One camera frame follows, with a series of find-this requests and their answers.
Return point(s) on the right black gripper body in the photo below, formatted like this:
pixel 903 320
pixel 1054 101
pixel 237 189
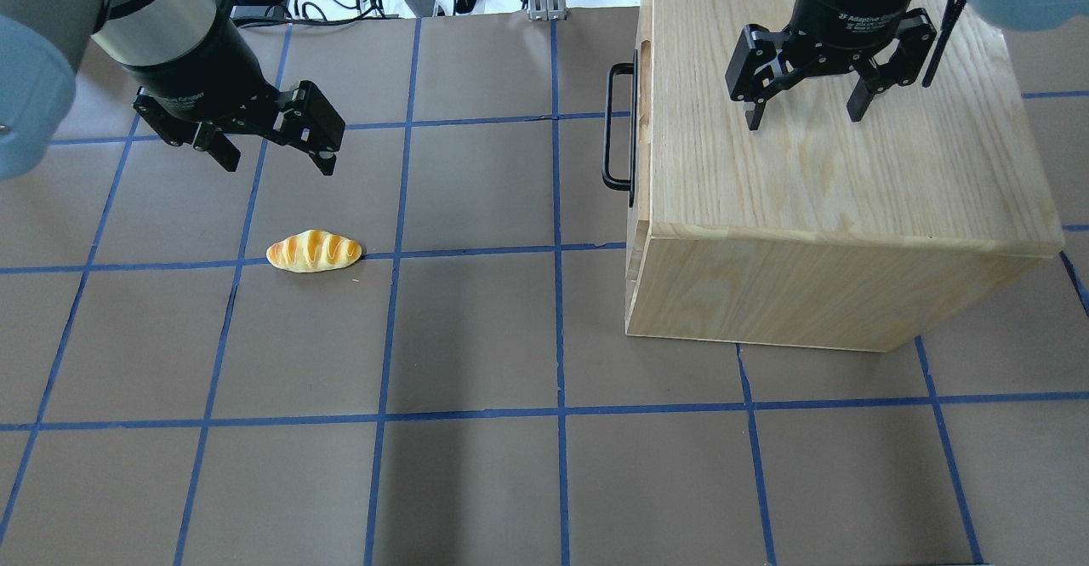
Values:
pixel 853 0

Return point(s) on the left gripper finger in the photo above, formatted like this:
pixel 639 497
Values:
pixel 210 139
pixel 311 124

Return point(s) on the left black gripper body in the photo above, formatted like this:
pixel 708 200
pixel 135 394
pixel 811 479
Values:
pixel 202 62

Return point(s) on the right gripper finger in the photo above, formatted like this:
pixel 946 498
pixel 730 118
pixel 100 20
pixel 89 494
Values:
pixel 758 70
pixel 912 40

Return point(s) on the wooden drawer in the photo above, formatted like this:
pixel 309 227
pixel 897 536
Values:
pixel 638 220

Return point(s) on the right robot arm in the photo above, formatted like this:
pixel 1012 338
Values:
pixel 1016 15

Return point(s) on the light wooden drawer cabinet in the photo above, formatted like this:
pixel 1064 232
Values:
pixel 816 231

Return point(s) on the toy bread loaf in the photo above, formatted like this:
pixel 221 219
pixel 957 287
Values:
pixel 314 251

